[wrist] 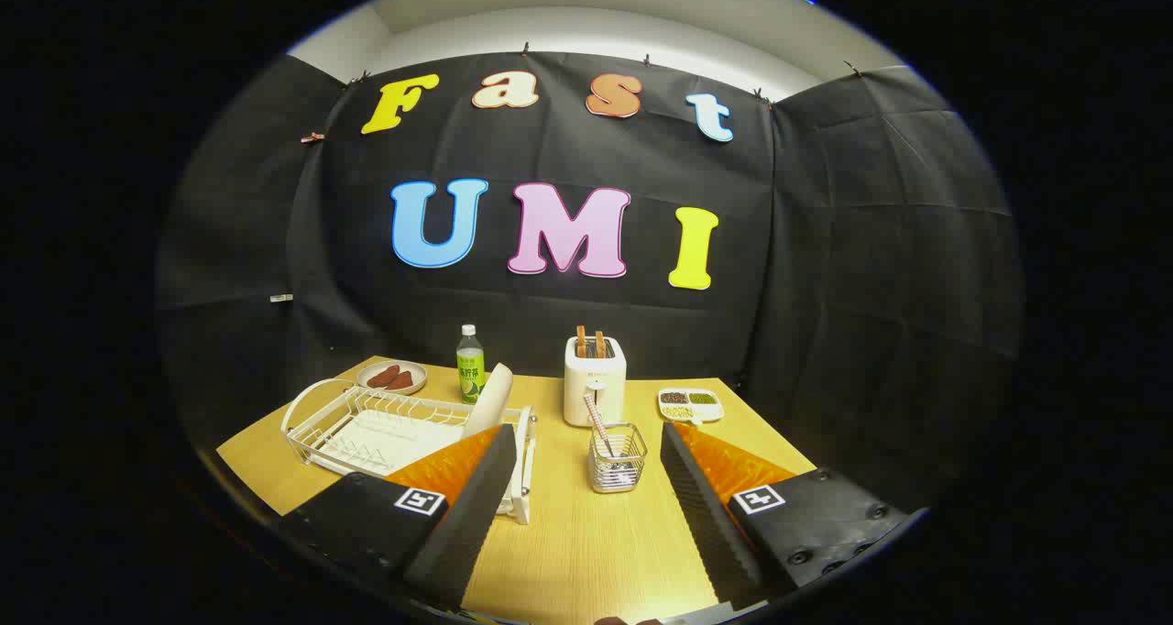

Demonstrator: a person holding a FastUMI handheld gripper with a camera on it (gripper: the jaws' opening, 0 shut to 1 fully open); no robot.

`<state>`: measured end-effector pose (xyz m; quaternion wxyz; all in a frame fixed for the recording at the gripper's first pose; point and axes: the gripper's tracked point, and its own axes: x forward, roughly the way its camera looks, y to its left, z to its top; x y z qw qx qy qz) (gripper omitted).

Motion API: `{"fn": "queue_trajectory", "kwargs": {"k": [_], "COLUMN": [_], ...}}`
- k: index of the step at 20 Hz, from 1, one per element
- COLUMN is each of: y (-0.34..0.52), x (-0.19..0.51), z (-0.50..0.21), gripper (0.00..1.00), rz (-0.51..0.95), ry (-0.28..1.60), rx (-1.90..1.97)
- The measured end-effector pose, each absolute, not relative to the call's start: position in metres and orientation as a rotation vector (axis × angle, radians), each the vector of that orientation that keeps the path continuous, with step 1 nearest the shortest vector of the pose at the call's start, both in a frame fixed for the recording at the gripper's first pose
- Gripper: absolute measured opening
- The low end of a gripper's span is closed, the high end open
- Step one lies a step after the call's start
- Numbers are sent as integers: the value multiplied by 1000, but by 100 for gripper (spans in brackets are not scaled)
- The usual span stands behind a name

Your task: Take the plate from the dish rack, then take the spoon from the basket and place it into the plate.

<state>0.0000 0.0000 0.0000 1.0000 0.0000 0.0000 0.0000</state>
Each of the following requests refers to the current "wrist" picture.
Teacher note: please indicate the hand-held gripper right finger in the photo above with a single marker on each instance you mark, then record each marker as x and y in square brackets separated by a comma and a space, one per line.
[706, 524]

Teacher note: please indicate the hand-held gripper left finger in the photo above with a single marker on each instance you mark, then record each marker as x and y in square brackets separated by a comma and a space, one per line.
[467, 524]

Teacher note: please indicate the grey plate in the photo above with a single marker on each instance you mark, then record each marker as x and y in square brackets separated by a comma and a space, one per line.
[487, 400]

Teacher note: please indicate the white divided dish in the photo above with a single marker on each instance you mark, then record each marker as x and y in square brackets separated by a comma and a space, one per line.
[710, 412]

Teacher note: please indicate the pile of soybeans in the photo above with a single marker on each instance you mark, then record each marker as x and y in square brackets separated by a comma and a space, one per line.
[678, 411]

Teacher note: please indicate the green label drink bottle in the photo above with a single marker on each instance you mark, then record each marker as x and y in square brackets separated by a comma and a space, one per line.
[471, 368]

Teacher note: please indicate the red sausage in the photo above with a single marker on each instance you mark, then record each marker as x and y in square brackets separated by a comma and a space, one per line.
[400, 380]
[383, 376]

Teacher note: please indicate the small beige saucer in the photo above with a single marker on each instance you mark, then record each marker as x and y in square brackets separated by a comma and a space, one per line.
[417, 373]

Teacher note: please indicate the white toaster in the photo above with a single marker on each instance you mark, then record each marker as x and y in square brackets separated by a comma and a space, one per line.
[596, 368]

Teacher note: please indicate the black backdrop cloth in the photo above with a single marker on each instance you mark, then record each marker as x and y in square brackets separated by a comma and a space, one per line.
[550, 313]

